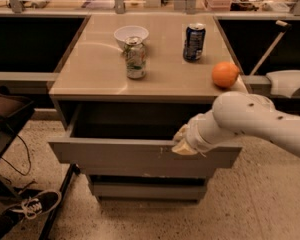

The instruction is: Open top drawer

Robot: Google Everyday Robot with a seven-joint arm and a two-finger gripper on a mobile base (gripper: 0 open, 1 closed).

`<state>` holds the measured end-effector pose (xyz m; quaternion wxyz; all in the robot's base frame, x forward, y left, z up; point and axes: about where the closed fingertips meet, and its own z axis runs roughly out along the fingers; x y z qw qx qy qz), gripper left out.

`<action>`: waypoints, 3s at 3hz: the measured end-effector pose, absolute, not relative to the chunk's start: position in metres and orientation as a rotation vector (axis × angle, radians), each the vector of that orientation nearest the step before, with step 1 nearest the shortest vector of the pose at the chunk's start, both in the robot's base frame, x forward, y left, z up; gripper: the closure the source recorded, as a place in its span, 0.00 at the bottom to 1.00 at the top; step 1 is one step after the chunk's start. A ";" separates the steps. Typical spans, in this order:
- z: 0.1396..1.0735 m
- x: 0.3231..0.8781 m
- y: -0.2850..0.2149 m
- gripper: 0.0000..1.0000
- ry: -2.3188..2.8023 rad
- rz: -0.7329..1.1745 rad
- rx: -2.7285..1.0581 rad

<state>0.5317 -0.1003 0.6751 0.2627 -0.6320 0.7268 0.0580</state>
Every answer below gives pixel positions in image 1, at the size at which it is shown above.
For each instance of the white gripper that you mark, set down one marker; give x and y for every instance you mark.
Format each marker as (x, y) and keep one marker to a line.
(192, 136)

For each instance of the grey top drawer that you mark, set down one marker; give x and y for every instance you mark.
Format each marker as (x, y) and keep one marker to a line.
(135, 139)

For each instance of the grey drawer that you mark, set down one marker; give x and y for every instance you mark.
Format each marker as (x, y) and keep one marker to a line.
(135, 139)
(142, 191)

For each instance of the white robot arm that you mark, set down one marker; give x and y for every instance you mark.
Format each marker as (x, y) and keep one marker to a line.
(234, 114)

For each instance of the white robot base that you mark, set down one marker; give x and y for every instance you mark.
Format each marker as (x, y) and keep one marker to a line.
(285, 83)

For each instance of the grey bottom drawer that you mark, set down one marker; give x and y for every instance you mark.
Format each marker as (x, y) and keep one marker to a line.
(142, 191)

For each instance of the grey drawer cabinet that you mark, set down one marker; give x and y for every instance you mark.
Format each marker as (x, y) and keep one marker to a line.
(95, 72)

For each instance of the orange fruit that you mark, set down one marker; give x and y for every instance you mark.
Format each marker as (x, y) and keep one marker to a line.
(225, 74)

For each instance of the green white soda can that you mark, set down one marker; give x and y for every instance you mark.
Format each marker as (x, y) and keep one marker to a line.
(135, 57)

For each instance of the blue soda can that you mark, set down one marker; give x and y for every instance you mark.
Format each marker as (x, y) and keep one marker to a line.
(194, 40)

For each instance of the white bowl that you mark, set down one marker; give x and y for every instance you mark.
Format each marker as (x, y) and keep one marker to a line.
(125, 32)

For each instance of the black white sneaker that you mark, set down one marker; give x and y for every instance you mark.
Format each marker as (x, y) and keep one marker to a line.
(42, 203)

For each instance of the black cart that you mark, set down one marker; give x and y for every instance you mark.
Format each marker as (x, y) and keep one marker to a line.
(15, 111)

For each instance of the white stick with handle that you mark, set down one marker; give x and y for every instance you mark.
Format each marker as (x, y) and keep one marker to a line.
(284, 27)

